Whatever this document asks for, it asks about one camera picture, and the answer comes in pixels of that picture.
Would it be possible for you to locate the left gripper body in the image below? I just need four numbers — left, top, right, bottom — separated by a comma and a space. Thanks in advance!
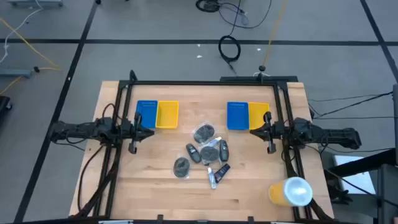
123, 112, 143, 155

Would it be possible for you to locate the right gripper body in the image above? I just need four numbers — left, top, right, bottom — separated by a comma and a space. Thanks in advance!
262, 111, 285, 155

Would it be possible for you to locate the clear bag with black puff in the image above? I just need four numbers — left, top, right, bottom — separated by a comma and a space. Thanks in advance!
192, 122, 217, 144
172, 156, 191, 180
198, 143, 222, 166

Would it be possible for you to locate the black squeeze tube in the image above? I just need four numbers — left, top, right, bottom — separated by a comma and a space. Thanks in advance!
213, 163, 231, 184

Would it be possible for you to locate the blue plastic basket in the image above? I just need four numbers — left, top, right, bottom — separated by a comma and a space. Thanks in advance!
136, 100, 159, 129
226, 101, 250, 131

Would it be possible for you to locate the yellow plastic basket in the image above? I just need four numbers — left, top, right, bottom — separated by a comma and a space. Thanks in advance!
248, 102, 271, 131
155, 100, 180, 129

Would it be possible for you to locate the yellow cup with white lid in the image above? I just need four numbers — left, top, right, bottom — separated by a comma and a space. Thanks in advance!
268, 176, 313, 207

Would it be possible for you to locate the black beam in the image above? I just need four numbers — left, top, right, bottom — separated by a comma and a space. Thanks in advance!
323, 148, 398, 179

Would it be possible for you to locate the white screen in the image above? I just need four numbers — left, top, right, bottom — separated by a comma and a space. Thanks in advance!
333, 154, 377, 195

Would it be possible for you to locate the grey stand base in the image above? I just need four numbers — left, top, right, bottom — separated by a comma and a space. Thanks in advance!
6, 0, 64, 7
0, 68, 33, 78

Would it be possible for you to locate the black cart wheel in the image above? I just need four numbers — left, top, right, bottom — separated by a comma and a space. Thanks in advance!
0, 95, 13, 125

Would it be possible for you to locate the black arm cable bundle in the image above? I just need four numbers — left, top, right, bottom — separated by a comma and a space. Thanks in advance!
76, 144, 122, 218
281, 146, 335, 222

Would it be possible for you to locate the black aluminium table frame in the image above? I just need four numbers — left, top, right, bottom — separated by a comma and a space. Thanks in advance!
68, 70, 335, 224

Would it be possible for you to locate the thin black floor cable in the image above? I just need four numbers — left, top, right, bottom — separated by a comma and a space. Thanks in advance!
307, 90, 394, 119
217, 0, 273, 37
313, 116, 396, 120

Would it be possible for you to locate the coiled black floor cable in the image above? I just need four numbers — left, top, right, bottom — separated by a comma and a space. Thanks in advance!
217, 34, 242, 63
195, 0, 221, 13

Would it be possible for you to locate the yellow floor cable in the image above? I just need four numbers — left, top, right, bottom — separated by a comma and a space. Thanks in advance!
262, 0, 287, 68
0, 17, 63, 96

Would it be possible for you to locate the grey post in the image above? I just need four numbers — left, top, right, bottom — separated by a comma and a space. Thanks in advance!
393, 83, 398, 166

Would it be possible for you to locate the white floor cable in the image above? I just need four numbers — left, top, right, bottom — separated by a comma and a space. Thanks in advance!
0, 0, 44, 65

